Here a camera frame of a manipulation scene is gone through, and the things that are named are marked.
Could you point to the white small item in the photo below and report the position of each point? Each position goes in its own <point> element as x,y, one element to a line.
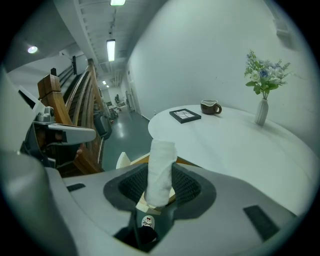
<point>161,170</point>

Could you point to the brown mug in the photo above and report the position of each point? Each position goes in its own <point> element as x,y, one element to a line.
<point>208,108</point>

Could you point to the long ceiling light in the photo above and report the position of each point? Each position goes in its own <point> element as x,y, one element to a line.
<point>111,50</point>
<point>117,2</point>

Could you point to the white ribbed vase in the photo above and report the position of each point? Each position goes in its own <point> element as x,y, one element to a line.
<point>261,112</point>

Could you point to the grey wall-mounted box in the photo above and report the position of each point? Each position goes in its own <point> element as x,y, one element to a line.
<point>285,31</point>

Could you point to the white printed slipper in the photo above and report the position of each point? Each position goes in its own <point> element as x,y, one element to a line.
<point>148,221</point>

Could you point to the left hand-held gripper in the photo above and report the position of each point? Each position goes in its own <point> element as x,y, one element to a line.
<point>15,112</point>

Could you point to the round ceiling light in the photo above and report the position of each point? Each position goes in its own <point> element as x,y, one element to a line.
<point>32,49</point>

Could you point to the blue and white flower bouquet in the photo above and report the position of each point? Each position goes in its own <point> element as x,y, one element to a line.
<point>263,75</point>

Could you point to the dark grey chair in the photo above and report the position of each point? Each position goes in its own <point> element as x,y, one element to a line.
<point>103,125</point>

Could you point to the black picture frame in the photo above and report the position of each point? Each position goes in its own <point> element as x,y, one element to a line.
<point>185,115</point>

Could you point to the person's leg in black trousers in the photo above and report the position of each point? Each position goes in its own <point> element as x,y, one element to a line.
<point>147,235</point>

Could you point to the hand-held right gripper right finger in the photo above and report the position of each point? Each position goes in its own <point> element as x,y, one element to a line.
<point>225,200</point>

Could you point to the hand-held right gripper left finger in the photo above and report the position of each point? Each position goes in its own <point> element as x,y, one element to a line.
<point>90,200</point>

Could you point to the white desk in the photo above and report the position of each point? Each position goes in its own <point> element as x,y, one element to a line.
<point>237,150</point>

